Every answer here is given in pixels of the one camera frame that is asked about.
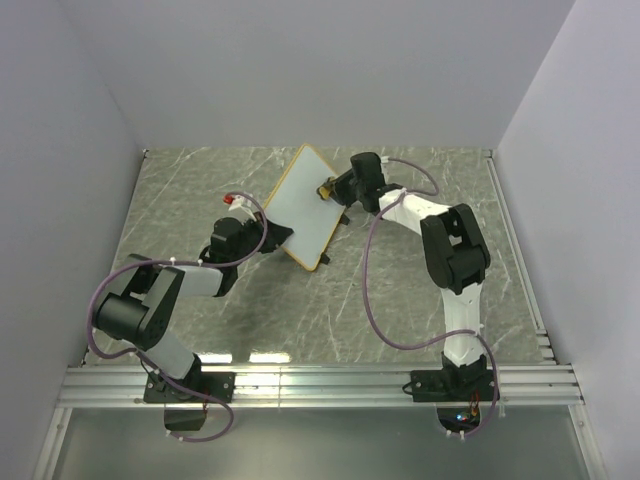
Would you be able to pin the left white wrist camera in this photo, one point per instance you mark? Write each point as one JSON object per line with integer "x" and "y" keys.
{"x": 239, "y": 207}

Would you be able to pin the yellow framed whiteboard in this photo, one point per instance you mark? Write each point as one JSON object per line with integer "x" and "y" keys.
{"x": 296, "y": 204}

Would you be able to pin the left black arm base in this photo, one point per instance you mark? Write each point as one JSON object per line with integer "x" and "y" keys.
{"x": 187, "y": 403}

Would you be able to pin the yellow bone-shaped eraser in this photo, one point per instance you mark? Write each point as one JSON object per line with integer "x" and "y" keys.
{"x": 325, "y": 190}

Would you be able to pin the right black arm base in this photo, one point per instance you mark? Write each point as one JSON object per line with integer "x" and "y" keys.
{"x": 457, "y": 397}

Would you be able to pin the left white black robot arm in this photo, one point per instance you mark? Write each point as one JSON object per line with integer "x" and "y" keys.
{"x": 137, "y": 305}

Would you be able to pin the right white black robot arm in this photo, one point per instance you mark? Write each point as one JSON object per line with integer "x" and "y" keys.
{"x": 455, "y": 251}

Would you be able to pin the aluminium front rail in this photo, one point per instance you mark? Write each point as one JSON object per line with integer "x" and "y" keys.
{"x": 334, "y": 386}

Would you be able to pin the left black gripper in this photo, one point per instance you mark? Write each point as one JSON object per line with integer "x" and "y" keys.
{"x": 275, "y": 237}

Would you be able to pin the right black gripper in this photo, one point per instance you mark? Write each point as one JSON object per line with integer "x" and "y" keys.
{"x": 337, "y": 192}

